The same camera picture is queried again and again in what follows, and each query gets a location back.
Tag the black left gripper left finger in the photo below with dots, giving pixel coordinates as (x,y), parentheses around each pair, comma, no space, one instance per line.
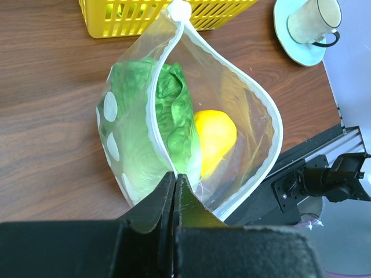
(134,245)

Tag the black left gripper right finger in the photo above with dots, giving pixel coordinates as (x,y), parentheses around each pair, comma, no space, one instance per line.
(206,247)

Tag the green toy lettuce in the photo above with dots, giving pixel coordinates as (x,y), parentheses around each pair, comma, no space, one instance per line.
(136,163)

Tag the dotted clear zip bag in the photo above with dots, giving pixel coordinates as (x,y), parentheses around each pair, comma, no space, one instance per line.
(214,84)

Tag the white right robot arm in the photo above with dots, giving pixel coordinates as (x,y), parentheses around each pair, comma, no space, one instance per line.
(339,182)

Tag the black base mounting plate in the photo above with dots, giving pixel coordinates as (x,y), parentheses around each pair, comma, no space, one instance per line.
(276,200)

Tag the mint green saucer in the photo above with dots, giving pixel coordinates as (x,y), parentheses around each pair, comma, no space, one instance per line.
(304,54)

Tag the yellow plastic basket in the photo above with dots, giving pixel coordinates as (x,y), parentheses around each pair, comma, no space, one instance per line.
(110,19)

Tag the cream speckled mug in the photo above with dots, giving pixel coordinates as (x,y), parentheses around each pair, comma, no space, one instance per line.
(316,23)

